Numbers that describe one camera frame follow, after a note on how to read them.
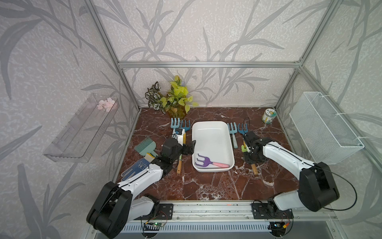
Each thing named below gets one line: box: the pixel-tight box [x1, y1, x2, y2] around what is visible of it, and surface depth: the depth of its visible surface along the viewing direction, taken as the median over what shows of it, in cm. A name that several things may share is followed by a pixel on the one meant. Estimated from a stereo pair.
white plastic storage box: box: [191, 120, 236, 173], surface depth 96 cm
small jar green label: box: [261, 108, 278, 125], surface depth 110 cm
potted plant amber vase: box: [145, 75, 199, 120], surface depth 100 cm
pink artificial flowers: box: [96, 97, 116, 113], surface depth 78 cm
